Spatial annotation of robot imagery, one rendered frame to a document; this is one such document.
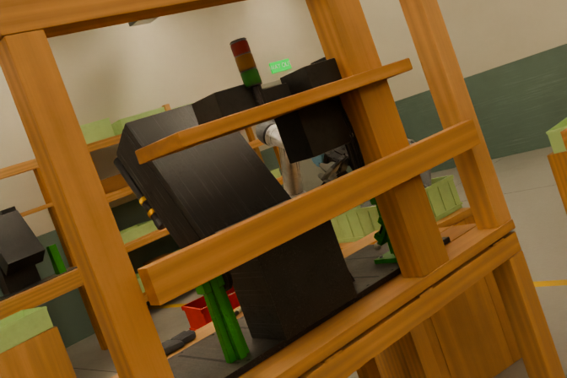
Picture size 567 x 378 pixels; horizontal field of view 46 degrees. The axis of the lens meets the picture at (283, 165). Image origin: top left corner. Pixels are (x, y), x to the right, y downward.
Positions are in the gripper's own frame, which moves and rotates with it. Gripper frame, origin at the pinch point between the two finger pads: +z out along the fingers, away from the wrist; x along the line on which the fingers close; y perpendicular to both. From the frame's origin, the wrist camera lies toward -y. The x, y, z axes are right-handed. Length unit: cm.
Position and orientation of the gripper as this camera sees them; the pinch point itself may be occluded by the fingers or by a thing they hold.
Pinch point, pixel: (325, 181)
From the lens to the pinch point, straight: 236.8
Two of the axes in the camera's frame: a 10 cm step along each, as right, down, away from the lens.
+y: -7.9, -4.6, 4.0
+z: -6.1, 5.4, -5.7
